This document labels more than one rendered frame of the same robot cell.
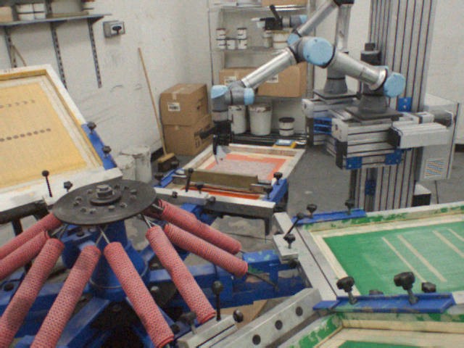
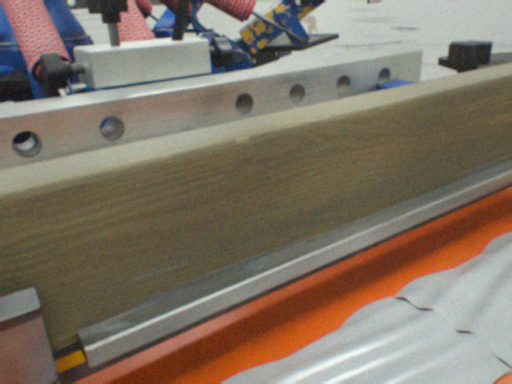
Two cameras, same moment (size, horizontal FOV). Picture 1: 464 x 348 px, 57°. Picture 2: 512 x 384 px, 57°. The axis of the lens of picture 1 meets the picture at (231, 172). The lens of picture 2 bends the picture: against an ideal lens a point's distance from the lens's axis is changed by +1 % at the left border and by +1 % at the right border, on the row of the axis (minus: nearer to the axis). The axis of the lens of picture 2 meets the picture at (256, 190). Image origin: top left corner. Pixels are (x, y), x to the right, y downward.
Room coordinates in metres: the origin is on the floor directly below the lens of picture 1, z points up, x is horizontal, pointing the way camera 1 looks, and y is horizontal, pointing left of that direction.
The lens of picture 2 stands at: (2.04, -0.18, 1.12)
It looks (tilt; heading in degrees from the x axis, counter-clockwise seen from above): 23 degrees down; 125
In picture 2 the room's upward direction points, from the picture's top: 3 degrees counter-clockwise
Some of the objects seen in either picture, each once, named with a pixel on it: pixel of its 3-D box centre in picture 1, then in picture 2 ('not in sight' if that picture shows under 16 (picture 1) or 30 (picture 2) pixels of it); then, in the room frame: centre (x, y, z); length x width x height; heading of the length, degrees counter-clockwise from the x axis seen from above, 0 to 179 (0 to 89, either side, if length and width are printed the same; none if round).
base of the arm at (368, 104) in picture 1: (373, 101); not in sight; (2.20, -0.76, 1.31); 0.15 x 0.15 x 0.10
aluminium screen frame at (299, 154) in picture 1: (235, 172); not in sight; (2.13, -0.02, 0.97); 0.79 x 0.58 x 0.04; 158
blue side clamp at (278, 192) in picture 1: (273, 196); not in sight; (1.80, -0.19, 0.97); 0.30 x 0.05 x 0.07; 158
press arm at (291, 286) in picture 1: (304, 285); not in sight; (1.24, -0.24, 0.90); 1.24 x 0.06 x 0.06; 98
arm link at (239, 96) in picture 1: (240, 96); not in sight; (1.96, -0.06, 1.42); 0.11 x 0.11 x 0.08; 10
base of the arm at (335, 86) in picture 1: (336, 83); not in sight; (2.69, -0.68, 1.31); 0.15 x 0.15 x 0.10
